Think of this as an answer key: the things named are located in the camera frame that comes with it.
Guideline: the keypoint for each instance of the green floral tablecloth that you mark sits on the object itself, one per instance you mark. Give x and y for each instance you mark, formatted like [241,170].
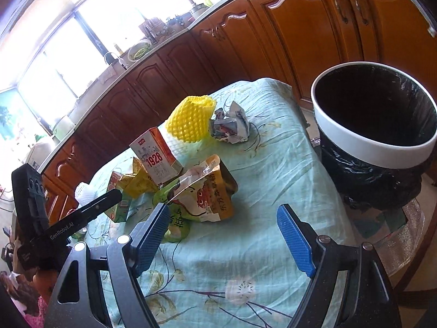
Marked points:
[245,184]

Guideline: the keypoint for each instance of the small white foam net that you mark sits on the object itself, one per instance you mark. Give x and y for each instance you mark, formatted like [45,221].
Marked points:
[85,194]

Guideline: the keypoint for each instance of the orange snack pouch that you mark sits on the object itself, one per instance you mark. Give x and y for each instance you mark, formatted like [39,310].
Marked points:
[205,201]

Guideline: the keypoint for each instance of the kitchen window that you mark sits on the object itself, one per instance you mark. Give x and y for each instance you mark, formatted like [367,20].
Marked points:
[68,54]

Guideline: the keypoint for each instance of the yellow snack wrapper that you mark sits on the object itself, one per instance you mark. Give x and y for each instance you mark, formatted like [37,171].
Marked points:
[136,181]

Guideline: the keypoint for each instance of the grey kitchen countertop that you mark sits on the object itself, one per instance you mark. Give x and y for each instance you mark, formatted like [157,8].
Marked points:
[164,41]

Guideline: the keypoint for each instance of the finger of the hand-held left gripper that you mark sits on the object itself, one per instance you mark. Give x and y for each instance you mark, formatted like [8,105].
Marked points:
[99,208]

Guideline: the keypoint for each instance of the chrome sink faucet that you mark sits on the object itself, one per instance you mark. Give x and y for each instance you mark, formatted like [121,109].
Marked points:
[114,58]

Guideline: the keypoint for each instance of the beach wall poster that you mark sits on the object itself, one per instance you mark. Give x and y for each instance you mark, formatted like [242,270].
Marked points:
[13,116]

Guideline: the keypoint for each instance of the wooden kitchen cabinets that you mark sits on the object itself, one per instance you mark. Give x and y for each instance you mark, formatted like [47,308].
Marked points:
[273,37]

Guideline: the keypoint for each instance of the silver wrapper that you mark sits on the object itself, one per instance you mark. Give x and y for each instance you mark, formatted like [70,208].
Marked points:
[228,126]

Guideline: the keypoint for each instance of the metal cooking pot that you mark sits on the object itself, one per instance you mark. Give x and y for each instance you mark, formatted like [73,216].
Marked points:
[198,12]

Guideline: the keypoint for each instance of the person's left forearm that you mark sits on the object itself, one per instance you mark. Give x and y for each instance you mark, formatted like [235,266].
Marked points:
[32,314]

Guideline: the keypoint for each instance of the yellow foam fruit net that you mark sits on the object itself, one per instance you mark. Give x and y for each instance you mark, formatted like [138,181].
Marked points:
[187,119]

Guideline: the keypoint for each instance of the orange green juice box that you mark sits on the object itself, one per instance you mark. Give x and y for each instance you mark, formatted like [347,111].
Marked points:
[114,181]

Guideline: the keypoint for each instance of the bowl of green vegetables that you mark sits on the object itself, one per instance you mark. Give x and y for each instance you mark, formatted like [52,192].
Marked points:
[139,50]

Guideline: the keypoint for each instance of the white red milk carton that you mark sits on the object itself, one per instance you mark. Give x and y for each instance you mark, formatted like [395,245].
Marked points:
[157,160]

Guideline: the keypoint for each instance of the yellow bottle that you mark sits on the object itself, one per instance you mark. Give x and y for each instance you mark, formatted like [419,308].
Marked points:
[117,48]

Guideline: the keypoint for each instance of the white round appliance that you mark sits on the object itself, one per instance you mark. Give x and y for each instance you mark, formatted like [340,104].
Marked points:
[63,128]

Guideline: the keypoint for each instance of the utensil holder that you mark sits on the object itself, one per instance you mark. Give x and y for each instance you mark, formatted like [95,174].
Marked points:
[152,30]

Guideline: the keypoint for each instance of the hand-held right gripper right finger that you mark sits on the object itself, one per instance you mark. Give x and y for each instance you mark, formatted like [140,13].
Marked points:
[295,242]

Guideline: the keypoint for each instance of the white trash bin black liner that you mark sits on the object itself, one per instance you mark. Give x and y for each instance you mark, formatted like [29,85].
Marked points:
[368,147]

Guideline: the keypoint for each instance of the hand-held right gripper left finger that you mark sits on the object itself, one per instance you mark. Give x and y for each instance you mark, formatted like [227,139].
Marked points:
[153,232]

